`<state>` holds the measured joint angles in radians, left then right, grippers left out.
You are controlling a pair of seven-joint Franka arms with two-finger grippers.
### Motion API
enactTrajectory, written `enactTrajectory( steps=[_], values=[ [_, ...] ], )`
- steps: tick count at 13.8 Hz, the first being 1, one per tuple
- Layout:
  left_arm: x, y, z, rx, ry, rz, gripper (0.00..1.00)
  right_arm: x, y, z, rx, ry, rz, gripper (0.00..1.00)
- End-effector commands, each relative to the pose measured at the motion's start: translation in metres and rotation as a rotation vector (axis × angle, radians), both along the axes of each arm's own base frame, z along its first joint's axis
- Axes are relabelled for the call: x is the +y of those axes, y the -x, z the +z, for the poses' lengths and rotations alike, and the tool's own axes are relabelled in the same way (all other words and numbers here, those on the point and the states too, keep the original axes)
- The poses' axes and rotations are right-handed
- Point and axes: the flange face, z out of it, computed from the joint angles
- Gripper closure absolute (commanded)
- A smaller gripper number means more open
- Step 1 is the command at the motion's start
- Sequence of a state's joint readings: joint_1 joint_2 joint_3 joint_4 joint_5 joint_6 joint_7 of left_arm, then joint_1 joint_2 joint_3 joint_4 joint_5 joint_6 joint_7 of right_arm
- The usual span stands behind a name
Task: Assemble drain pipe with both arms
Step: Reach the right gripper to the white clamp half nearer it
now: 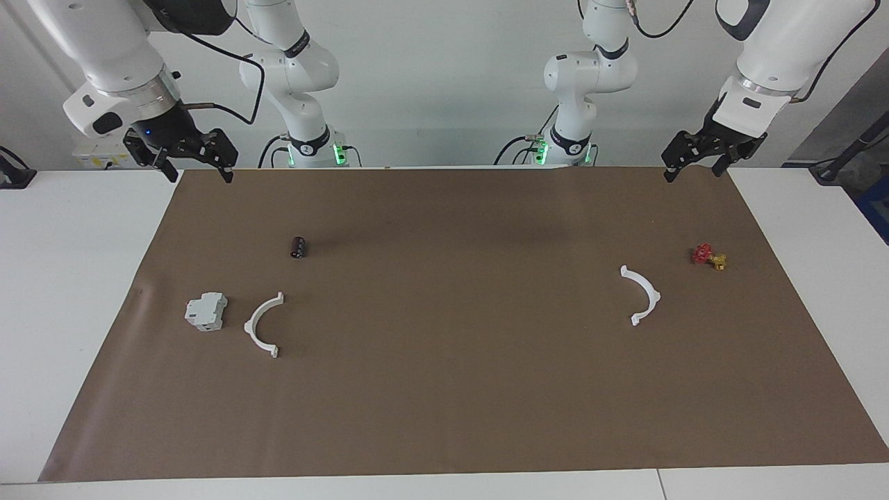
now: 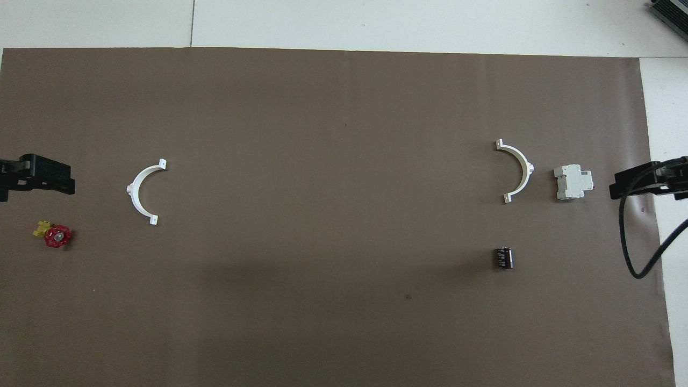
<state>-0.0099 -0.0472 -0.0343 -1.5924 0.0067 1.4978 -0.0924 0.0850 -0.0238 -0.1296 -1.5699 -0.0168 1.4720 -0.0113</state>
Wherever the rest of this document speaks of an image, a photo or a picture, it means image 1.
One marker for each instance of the black cylindrical capacitor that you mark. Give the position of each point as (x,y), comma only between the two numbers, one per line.
(298,248)

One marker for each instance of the white circuit breaker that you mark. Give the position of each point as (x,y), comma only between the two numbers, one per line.
(205,312)

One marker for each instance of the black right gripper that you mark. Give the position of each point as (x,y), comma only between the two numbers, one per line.
(170,135)

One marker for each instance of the white power socket box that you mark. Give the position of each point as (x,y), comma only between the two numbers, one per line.
(97,158)

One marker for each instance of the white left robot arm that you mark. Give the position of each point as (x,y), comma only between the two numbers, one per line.
(785,48)

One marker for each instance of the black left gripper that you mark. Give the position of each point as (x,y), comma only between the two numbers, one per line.
(712,142)

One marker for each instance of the black clamp bracket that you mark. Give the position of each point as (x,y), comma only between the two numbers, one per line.
(17,177)

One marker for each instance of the black stand leg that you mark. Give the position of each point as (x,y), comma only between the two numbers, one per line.
(844,156)

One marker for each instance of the red and yellow valve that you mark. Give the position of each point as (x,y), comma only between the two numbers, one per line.
(705,255)

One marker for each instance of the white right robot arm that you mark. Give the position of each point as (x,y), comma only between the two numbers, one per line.
(104,42)

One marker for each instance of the blue crate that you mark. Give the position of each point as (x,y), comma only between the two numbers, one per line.
(876,208)

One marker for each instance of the brown paper mat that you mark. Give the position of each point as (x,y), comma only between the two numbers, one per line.
(451,389)

